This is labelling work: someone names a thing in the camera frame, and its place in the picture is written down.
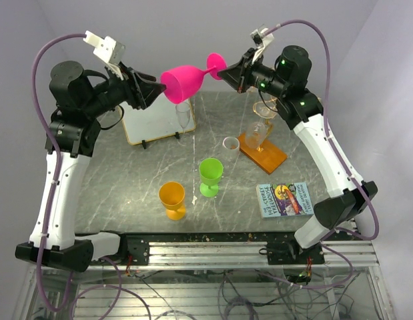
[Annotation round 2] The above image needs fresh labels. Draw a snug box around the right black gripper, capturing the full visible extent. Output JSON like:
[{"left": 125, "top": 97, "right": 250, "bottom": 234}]
[{"left": 218, "top": 48, "right": 288, "bottom": 99}]

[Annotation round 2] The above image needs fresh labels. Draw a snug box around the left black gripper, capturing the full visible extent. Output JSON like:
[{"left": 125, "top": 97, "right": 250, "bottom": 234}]
[{"left": 83, "top": 61, "right": 168, "bottom": 118}]

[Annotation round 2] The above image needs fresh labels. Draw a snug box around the pink plastic goblet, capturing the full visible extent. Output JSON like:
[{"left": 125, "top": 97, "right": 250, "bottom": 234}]
[{"left": 160, "top": 53, "right": 227, "bottom": 104}]

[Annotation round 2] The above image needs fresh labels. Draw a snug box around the clear round wine glass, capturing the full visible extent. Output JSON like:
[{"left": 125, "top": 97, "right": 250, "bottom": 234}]
[{"left": 245, "top": 117, "right": 266, "bottom": 149}]

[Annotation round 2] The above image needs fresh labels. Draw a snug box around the orange plastic goblet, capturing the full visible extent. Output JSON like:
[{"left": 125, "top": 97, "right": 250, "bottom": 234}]
[{"left": 159, "top": 181, "right": 185, "bottom": 221}]

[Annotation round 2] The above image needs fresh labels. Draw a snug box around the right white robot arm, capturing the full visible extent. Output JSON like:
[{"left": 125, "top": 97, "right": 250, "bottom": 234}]
[{"left": 148, "top": 45, "right": 378, "bottom": 264}]

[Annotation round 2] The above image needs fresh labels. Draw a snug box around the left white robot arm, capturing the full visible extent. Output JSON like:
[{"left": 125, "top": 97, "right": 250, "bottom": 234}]
[{"left": 15, "top": 61, "right": 165, "bottom": 272}]

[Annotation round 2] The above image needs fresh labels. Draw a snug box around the clear tall wine glass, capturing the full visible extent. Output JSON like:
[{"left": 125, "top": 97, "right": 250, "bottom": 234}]
[{"left": 175, "top": 101, "right": 191, "bottom": 133}]

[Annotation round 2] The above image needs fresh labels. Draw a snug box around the wooden rack base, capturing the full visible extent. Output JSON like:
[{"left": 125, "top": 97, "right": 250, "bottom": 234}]
[{"left": 238, "top": 133, "right": 288, "bottom": 175}]

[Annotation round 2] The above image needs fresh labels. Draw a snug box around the yellow framed whiteboard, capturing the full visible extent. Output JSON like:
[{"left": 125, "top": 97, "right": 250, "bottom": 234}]
[{"left": 121, "top": 95, "right": 196, "bottom": 145}]

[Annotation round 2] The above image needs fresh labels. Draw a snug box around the black whiteboard stand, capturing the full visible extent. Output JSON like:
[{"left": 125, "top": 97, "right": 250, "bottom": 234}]
[{"left": 141, "top": 131, "right": 180, "bottom": 149}]

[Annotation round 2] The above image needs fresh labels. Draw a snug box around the green plastic goblet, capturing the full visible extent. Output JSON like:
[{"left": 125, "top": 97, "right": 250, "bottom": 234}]
[{"left": 199, "top": 157, "right": 224, "bottom": 197}]

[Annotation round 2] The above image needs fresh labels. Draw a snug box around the treehouse story book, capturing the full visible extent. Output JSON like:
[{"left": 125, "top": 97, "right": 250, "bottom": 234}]
[{"left": 256, "top": 182, "right": 314, "bottom": 219}]

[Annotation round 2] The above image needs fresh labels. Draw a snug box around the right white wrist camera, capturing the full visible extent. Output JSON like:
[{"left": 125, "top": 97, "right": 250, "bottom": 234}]
[{"left": 250, "top": 25, "right": 274, "bottom": 63}]

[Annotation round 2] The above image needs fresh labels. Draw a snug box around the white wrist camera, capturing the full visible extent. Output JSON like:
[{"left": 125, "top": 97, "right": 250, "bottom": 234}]
[
  {"left": 250, "top": 25, "right": 274, "bottom": 63},
  {"left": 84, "top": 31, "right": 125, "bottom": 77}
]

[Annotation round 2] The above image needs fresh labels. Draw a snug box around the gold wire glass rack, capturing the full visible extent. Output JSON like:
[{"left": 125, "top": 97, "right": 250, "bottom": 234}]
[{"left": 253, "top": 98, "right": 278, "bottom": 152}]

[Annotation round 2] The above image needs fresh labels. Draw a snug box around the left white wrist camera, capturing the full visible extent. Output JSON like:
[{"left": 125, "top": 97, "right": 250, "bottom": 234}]
[{"left": 84, "top": 31, "right": 125, "bottom": 77}]

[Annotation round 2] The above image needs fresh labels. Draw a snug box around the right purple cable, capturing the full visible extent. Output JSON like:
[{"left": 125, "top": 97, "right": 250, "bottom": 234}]
[{"left": 256, "top": 19, "right": 380, "bottom": 289}]

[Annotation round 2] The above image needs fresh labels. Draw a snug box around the purple cable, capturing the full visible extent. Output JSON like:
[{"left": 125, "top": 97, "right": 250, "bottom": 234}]
[
  {"left": 32, "top": 33, "right": 150, "bottom": 320},
  {"left": 256, "top": 19, "right": 380, "bottom": 289}
]

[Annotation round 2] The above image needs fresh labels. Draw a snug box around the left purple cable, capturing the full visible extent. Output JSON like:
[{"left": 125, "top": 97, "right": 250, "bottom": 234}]
[{"left": 32, "top": 33, "right": 150, "bottom": 320}]

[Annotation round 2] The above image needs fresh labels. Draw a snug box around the aluminium mounting rail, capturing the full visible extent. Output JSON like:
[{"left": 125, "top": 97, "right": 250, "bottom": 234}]
[{"left": 89, "top": 231, "right": 377, "bottom": 271}]

